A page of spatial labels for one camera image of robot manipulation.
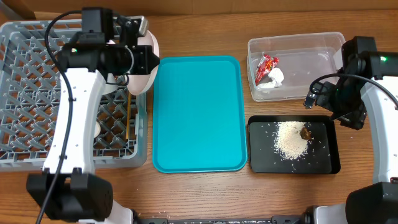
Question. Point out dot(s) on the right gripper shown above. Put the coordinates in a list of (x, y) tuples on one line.
[(324, 99)]

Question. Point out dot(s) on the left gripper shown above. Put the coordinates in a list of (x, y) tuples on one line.
[(144, 52)]

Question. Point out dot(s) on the large white plate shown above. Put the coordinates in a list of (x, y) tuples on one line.
[(139, 84)]

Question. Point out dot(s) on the wooden chopstick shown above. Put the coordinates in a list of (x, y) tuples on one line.
[(128, 115)]

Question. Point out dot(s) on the white napkin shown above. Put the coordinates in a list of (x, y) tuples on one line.
[(276, 77)]

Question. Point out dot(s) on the white cup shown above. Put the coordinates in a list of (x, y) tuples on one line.
[(97, 129)]

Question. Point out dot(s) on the red snack wrapper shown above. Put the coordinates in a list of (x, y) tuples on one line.
[(266, 64)]

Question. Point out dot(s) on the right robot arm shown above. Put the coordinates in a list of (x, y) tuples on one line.
[(366, 88)]

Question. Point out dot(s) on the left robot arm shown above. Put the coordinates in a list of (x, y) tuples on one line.
[(108, 44)]

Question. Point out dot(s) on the brown food scrap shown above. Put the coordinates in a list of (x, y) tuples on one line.
[(306, 134)]

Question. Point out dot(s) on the pile of rice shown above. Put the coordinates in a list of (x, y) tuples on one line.
[(288, 142)]

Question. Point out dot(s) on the clear plastic bin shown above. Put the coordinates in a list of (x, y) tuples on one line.
[(302, 59)]

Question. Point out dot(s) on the teal serving tray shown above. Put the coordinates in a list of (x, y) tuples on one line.
[(198, 115)]

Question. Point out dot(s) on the black tray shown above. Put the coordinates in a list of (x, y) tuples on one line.
[(322, 156)]

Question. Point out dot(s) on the grey dish rack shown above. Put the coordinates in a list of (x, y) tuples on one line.
[(30, 96)]

